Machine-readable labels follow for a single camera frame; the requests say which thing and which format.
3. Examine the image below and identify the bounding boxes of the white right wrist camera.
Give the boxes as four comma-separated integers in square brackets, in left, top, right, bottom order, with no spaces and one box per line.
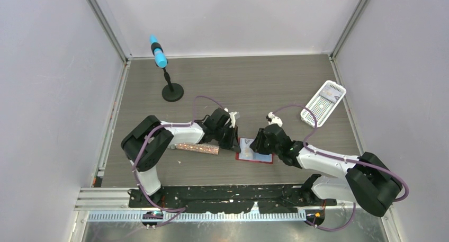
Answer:
[266,112,283,127]

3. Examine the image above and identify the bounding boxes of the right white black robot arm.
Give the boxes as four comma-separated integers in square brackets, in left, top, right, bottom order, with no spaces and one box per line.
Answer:
[250,124,409,217]

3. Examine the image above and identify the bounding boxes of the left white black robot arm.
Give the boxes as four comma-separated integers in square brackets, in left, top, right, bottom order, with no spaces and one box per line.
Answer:
[121,108,241,207]

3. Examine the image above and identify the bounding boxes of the white slotted cable duct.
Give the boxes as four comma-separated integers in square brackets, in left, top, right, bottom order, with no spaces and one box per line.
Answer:
[87,210,306,223]

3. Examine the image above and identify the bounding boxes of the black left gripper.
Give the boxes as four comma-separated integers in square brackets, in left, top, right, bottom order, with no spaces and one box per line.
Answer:
[213,124,241,153]

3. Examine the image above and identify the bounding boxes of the red leather card holder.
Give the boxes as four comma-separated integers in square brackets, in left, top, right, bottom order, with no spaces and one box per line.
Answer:
[235,138,273,164]

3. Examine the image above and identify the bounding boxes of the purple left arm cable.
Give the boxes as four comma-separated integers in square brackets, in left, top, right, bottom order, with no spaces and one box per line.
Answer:
[131,95,229,228]

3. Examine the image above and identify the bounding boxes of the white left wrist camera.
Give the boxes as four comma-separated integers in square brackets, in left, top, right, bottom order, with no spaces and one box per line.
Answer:
[224,108,240,128]

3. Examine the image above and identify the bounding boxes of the white perforated plastic basket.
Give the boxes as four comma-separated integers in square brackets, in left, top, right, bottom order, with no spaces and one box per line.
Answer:
[300,80,347,128]

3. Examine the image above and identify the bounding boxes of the aluminium frame rail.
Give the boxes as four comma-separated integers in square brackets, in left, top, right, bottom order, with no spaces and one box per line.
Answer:
[75,187,338,213]

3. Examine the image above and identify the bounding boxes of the blue microphone on black stand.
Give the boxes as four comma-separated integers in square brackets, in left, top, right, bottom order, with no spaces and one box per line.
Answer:
[149,35,184,102]

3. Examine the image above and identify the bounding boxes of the glittery sequin tube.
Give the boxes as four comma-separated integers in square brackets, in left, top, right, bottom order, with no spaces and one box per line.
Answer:
[169,143,219,155]

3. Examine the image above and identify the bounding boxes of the silver VIP card in basket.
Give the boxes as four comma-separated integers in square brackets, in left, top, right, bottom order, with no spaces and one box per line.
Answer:
[320,84,343,103]

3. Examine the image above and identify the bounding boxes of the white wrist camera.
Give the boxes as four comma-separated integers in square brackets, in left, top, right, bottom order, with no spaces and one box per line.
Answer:
[224,108,240,128]
[266,112,283,127]

